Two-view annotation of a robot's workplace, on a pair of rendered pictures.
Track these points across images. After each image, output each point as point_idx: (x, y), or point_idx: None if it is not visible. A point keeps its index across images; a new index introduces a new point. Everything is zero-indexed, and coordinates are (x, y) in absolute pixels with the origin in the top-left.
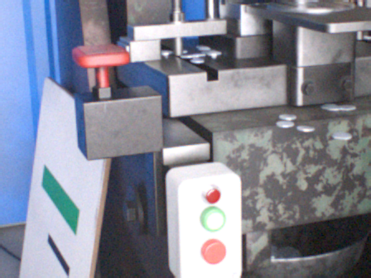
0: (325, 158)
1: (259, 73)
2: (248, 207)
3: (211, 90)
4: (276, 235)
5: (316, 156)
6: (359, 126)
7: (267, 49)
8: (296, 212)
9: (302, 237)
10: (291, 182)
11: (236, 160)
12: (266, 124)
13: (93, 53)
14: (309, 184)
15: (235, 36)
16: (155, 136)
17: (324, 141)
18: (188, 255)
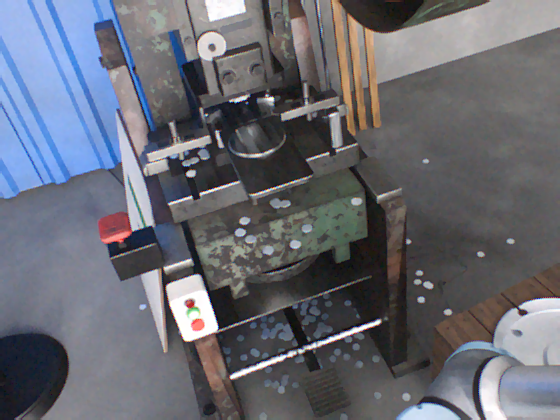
0: (271, 240)
1: (227, 188)
2: (227, 273)
3: (197, 204)
4: None
5: (265, 240)
6: (290, 220)
7: None
8: (258, 268)
9: None
10: (252, 256)
11: (213, 254)
12: (229, 232)
13: (108, 234)
14: (263, 254)
15: (214, 152)
16: (158, 262)
17: (268, 232)
18: (184, 328)
